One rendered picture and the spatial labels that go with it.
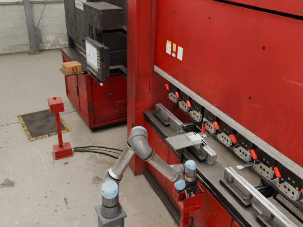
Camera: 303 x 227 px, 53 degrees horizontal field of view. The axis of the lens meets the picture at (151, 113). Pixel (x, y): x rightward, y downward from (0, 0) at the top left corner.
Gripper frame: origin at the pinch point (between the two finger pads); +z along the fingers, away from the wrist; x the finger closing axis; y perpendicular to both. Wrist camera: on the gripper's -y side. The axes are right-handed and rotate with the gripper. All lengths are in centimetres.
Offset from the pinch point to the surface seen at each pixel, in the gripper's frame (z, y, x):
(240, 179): -19.7, 34.7, -15.3
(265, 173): -44, 35, -38
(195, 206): 4.8, 3.9, -5.0
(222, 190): -11.2, 22.4, -12.3
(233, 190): -13.7, 28.3, -17.7
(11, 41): 28, -156, 706
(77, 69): -34, -44, 237
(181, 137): -24, 17, 47
